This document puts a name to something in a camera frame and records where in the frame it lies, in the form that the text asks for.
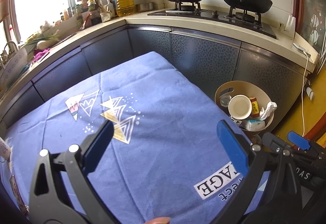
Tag black gas stove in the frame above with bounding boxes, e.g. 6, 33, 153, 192
148, 2, 277, 38

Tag dark sauce bottle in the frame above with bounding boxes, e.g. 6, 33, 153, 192
90, 9, 101, 26

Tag small yellow red box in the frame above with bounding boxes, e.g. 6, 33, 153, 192
248, 97, 260, 115

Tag small steel bowl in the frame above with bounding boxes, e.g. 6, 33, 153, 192
136, 2, 154, 13

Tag white device on counter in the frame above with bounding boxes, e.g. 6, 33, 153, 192
292, 42, 312, 56

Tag purple vegetable scraps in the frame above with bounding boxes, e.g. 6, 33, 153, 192
32, 49, 49, 63

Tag fish decal glass door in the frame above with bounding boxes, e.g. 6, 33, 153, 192
295, 0, 326, 61

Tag white radish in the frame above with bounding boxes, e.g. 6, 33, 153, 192
37, 40, 55, 49

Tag beige plastic bin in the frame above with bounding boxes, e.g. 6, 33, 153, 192
215, 81, 275, 138

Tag white plastic jug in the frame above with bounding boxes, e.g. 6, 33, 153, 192
98, 0, 115, 21

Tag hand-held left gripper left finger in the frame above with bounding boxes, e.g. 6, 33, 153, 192
29, 120, 121, 224

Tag white paper cup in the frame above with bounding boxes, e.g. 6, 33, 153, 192
228, 95, 253, 120

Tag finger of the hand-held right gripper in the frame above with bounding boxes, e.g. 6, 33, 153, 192
262, 132, 292, 156
287, 131, 326, 157

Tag white tissue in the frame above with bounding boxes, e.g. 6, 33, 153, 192
258, 102, 278, 121

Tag white patterned wash basin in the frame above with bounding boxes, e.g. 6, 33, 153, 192
0, 47, 28, 87

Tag green onions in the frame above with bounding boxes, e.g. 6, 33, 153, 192
25, 32, 62, 47

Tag white enamel mug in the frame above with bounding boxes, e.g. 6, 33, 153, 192
0, 137, 12, 162

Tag blue printed tablecloth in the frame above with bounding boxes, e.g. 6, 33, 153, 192
0, 51, 270, 224

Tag smartphone with patterned case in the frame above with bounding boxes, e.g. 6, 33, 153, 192
10, 174, 28, 215

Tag arched chrome faucet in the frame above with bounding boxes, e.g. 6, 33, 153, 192
2, 41, 18, 61

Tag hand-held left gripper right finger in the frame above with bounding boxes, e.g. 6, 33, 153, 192
216, 119, 303, 224

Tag grey kitchen cabinet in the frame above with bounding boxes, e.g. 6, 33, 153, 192
0, 19, 319, 133

